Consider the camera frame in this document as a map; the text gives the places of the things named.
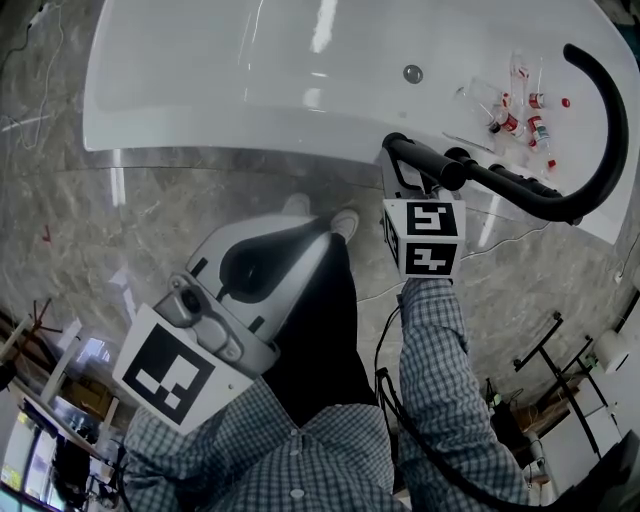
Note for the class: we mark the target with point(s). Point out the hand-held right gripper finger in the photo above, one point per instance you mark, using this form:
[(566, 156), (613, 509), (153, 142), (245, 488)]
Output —
[(401, 184)]

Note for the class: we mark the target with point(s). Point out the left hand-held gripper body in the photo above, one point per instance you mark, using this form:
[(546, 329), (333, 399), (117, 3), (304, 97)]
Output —
[(235, 325)]

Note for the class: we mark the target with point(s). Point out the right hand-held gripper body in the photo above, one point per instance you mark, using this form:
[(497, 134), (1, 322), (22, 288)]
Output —
[(430, 235)]

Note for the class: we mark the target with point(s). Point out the person's right forearm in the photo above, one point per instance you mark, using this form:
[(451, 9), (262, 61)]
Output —
[(445, 380)]

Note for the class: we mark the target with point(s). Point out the chrome bathtub drain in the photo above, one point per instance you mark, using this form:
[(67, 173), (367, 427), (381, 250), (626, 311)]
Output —
[(413, 74)]

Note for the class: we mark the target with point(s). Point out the white bathtub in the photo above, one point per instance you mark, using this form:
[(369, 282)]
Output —
[(225, 70)]

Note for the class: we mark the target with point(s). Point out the person's white right shoe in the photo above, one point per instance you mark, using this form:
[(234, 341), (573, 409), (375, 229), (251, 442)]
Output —
[(346, 224)]

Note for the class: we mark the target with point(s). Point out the person's white shoe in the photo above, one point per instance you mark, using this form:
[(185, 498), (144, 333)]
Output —
[(346, 224), (297, 204)]

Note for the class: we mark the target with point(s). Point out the person's black trousers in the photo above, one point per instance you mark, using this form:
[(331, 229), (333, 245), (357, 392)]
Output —
[(325, 340)]

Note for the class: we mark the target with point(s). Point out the person's white left shoe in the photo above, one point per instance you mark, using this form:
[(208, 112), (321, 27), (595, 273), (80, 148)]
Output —
[(297, 204)]

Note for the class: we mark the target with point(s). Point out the clear crushed plastic bottle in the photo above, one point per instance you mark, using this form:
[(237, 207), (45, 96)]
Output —
[(480, 95)]

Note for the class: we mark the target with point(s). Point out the black capped red label bottle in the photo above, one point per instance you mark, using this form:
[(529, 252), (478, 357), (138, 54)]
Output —
[(507, 120)]

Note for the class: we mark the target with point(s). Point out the red green label bottle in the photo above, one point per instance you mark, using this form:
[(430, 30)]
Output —
[(539, 131)]

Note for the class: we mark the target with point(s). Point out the person's checked shirt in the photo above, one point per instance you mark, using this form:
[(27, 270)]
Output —
[(310, 465)]

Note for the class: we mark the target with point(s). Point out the slim red label bottle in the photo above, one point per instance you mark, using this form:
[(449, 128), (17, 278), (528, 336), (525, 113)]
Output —
[(536, 97)]

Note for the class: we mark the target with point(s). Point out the tall clear plastic bottle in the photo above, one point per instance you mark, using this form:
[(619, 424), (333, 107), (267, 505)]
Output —
[(520, 70)]

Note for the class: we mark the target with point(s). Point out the wooden coat stand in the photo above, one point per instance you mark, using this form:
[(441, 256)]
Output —
[(37, 325)]

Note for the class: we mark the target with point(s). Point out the black metal rack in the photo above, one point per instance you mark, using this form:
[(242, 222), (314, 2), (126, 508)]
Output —
[(565, 380)]

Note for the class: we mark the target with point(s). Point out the computer monitor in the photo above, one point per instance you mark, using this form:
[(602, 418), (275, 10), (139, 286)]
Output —
[(25, 465)]

